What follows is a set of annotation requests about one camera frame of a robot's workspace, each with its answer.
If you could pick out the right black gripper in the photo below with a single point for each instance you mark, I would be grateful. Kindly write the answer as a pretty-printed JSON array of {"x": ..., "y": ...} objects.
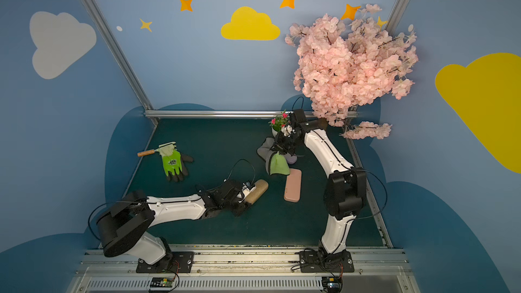
[{"x": 283, "y": 143}]

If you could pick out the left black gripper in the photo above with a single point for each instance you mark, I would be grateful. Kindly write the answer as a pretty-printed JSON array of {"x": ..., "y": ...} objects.
[{"x": 238, "y": 197}]

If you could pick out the grey green microfibre cloth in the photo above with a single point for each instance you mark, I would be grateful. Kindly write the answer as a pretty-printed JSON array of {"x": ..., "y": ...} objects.
[{"x": 275, "y": 163}]

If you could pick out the beige cork eyeglass case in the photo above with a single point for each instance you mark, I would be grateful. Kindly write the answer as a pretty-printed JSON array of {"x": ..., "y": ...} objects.
[{"x": 260, "y": 187}]

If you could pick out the pink eyeglass case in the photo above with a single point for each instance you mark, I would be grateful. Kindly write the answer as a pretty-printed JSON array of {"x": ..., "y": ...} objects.
[{"x": 292, "y": 192}]

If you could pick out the purple eyeglass case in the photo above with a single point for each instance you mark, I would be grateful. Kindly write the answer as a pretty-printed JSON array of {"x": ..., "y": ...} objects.
[{"x": 290, "y": 159}]

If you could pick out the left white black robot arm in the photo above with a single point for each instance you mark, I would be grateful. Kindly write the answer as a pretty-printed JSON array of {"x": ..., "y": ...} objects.
[{"x": 123, "y": 228}]

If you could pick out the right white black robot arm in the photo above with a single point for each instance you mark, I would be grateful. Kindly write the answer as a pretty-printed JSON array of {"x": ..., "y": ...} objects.
[{"x": 346, "y": 188}]

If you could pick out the small potted pink flowers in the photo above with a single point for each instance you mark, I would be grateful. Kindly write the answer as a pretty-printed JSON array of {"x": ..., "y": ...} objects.
[{"x": 278, "y": 122}]

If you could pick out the green black work glove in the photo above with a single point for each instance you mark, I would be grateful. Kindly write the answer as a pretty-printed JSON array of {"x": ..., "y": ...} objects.
[{"x": 174, "y": 165}]

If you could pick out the pink cherry blossom tree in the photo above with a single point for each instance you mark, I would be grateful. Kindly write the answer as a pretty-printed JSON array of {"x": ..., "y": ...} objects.
[{"x": 350, "y": 62}]

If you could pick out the right green circuit board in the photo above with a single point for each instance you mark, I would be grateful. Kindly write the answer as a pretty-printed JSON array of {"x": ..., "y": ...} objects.
[{"x": 331, "y": 285}]

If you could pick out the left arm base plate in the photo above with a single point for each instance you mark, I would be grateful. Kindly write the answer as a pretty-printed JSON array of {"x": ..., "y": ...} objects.
[{"x": 172, "y": 262}]

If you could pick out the wooden handled garden trowel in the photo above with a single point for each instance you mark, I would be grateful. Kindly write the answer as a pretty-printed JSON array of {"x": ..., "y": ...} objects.
[{"x": 166, "y": 149}]

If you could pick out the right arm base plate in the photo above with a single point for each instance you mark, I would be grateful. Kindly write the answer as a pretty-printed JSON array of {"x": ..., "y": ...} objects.
[{"x": 315, "y": 261}]

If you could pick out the aluminium front rail frame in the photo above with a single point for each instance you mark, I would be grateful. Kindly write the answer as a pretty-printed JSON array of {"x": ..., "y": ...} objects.
[{"x": 226, "y": 268}]

